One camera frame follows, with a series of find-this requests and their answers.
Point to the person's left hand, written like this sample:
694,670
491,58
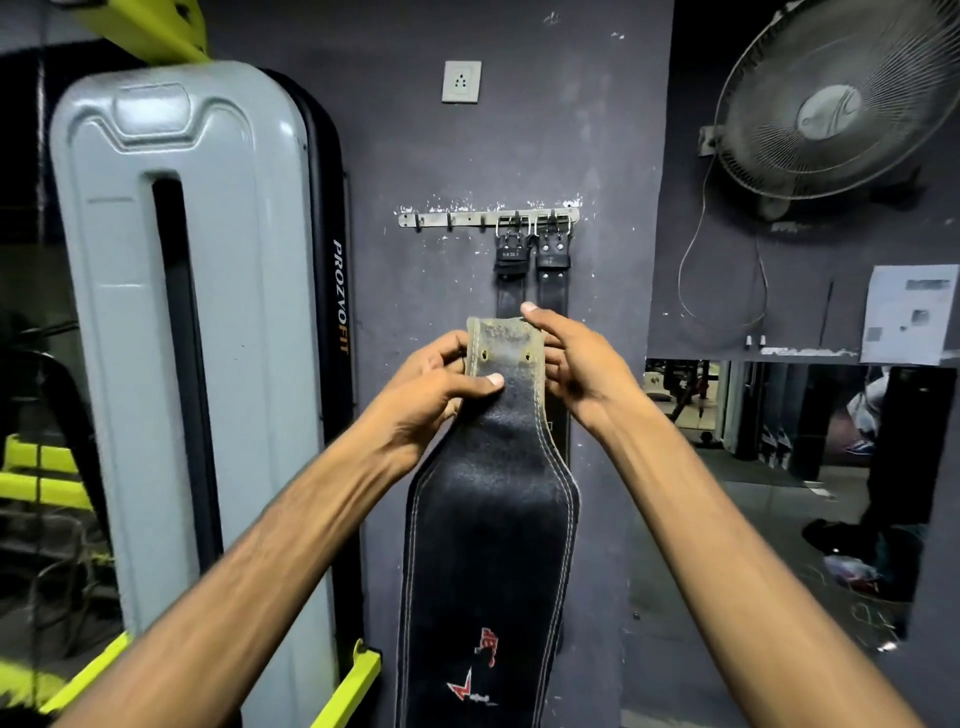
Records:
420,405

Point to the person's right hand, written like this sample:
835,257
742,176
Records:
592,375

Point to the person's left thumb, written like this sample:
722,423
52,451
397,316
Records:
469,388

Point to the person's right thumb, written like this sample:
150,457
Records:
553,321

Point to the wide black leather weightlifting belt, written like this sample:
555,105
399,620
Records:
487,540

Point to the person's right forearm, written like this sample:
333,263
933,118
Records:
735,592

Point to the person's left forearm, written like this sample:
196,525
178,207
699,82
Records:
247,585

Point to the black belt with steel buckle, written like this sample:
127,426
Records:
553,259
512,259

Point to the grey plastic machine shroud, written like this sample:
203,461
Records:
247,337

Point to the white paper notice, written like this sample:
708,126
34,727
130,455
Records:
904,319

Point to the metal wall hook rail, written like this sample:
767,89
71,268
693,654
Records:
457,218

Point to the black machine upright frame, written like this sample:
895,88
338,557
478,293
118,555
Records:
334,322

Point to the white wall socket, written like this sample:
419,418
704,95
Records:
461,82

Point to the wall mirror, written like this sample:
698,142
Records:
780,480

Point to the yellow machine frame foot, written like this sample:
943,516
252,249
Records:
346,686

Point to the grey wall fan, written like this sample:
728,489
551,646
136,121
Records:
832,112

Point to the yellow bench frame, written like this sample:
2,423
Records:
41,472

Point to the yellow machine frame bar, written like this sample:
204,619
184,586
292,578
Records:
86,675

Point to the yellow machine frame beam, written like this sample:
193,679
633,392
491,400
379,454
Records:
154,26

